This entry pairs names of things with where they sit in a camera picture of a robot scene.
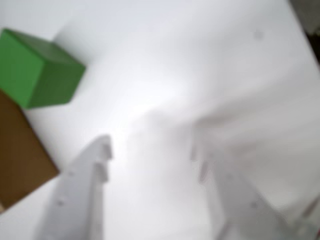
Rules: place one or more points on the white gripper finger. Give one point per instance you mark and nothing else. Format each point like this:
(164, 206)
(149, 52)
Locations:
(232, 200)
(77, 195)

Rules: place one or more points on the green cube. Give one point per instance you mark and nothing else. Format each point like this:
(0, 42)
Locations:
(37, 72)

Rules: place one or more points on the brown cardboard box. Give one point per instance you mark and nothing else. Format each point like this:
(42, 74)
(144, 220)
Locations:
(20, 155)

